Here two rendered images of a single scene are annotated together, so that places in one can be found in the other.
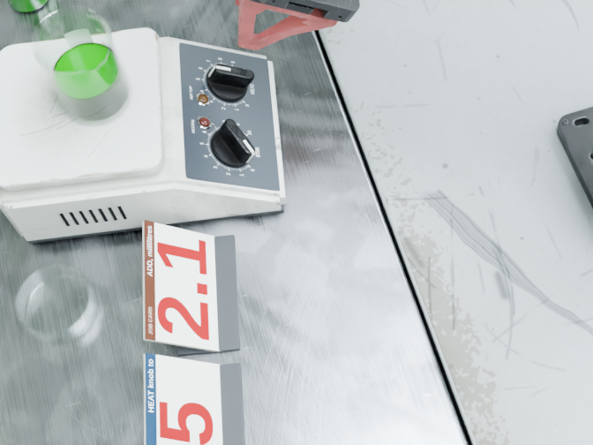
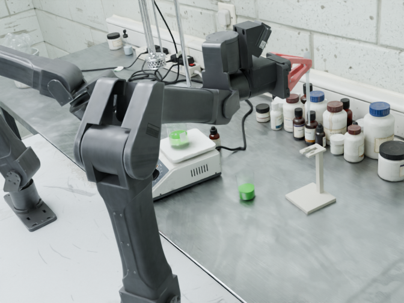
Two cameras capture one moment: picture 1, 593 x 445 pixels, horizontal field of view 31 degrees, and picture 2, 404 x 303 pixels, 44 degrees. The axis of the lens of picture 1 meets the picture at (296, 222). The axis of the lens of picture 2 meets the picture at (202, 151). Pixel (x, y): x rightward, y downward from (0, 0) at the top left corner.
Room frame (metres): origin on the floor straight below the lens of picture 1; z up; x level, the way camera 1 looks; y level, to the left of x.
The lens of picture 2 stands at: (1.44, -0.33, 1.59)
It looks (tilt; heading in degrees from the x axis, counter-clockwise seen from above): 30 degrees down; 153
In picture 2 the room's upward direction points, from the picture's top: 9 degrees counter-clockwise
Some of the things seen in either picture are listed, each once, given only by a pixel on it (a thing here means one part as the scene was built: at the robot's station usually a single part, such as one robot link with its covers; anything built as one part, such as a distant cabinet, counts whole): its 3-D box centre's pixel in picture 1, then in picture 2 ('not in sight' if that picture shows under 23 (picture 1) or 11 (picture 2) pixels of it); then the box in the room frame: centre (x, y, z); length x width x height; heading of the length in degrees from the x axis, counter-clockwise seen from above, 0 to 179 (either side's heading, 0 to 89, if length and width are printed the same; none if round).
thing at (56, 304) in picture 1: (56, 304); not in sight; (0.33, 0.18, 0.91); 0.06 x 0.06 x 0.02
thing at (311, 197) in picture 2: not in sight; (309, 175); (0.73, 0.28, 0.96); 0.08 x 0.08 x 0.13; 87
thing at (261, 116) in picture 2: not in sight; (263, 112); (0.34, 0.45, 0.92); 0.04 x 0.04 x 0.04
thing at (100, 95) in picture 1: (87, 70); (176, 132); (0.44, 0.12, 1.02); 0.06 x 0.05 x 0.08; 32
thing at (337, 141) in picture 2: not in sight; (337, 144); (0.62, 0.47, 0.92); 0.04 x 0.04 x 0.04
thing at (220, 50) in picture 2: not in sight; (215, 74); (0.73, 0.08, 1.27); 0.12 x 0.09 x 0.12; 121
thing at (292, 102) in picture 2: not in sight; (293, 112); (0.45, 0.48, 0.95); 0.06 x 0.06 x 0.10
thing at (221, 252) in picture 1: (191, 285); not in sight; (0.32, 0.08, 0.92); 0.09 x 0.06 x 0.04; 174
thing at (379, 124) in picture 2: not in sight; (378, 129); (0.69, 0.54, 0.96); 0.07 x 0.07 x 0.13
